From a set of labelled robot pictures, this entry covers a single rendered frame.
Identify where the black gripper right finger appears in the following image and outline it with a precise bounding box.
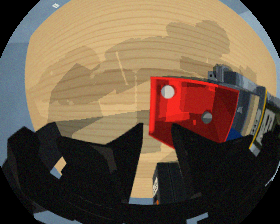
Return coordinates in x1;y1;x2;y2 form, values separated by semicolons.
171;123;253;200

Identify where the olive green case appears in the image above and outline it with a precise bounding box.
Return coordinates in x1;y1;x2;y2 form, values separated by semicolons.
253;102;280;150

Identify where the grey metal shelf rack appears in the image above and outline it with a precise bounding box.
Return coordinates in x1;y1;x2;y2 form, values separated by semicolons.
207;66;280;136

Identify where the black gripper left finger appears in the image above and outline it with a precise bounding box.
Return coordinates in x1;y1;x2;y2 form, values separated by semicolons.
56;123;143;204

